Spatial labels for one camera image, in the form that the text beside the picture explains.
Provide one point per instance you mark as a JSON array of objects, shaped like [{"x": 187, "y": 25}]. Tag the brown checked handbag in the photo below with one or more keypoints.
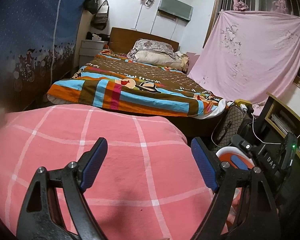
[{"x": 232, "y": 120}]

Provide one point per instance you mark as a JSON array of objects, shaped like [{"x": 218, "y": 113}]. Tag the black cloth pile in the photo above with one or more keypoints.
[{"x": 88, "y": 35}]

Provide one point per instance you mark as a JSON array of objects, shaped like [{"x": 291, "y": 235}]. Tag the blue dotted wardrobe cover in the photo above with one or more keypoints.
[{"x": 27, "y": 17}]

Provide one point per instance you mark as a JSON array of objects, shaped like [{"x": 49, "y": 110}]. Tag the wooden bed headboard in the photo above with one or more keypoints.
[{"x": 120, "y": 38}]

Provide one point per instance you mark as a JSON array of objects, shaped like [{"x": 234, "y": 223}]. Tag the wooden desk shelf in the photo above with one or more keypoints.
[{"x": 277, "y": 102}]

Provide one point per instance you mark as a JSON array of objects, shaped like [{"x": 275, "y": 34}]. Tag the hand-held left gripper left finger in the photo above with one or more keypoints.
[{"x": 95, "y": 165}]

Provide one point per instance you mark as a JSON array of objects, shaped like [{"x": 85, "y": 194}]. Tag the pink checked blanket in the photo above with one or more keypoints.
[{"x": 130, "y": 180}]

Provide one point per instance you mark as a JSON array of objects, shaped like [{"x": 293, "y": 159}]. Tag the yellow power strip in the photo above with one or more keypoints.
[{"x": 241, "y": 102}]

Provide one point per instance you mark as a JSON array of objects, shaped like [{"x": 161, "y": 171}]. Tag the tissue box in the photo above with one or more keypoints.
[{"x": 97, "y": 38}]

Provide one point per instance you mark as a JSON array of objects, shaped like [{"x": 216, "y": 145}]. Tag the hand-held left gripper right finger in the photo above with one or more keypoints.
[{"x": 205, "y": 165}]

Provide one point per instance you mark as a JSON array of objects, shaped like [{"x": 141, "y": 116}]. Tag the white nightstand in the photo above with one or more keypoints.
[{"x": 90, "y": 47}]

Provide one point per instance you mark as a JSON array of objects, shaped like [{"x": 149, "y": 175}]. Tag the pink hanging sheet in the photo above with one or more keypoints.
[{"x": 247, "y": 60}]

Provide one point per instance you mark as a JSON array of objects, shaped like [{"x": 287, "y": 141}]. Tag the black white tote bag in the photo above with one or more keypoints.
[{"x": 100, "y": 17}]

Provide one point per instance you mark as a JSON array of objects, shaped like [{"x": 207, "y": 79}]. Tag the stack of papers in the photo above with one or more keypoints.
[{"x": 281, "y": 123}]

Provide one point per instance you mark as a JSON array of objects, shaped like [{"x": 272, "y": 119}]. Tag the floral pillow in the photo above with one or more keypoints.
[{"x": 150, "y": 44}]

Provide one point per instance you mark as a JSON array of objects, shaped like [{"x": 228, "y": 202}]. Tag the pillows on bed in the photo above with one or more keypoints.
[{"x": 157, "y": 57}]

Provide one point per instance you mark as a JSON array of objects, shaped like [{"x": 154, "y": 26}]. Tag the orange bin with white rim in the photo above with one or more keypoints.
[{"x": 222, "y": 152}]

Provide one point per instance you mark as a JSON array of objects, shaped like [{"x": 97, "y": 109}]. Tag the bed with colourful blanket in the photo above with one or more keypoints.
[{"x": 130, "y": 80}]

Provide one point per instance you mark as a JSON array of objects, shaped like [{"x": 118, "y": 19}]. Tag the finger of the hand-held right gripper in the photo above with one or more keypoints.
[
  {"x": 240, "y": 140},
  {"x": 238, "y": 162}
]

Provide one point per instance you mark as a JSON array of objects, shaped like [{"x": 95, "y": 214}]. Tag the black hanging bag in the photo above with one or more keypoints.
[{"x": 91, "y": 3}]

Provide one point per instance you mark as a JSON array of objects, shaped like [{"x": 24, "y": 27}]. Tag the grey covered wall unit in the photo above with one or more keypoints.
[{"x": 175, "y": 6}]

